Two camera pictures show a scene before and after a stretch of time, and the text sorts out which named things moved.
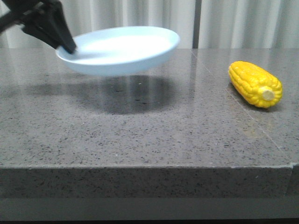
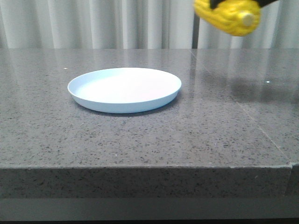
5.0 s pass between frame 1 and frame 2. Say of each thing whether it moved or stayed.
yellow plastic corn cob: moved
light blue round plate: moved
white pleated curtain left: stayed
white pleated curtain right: stayed
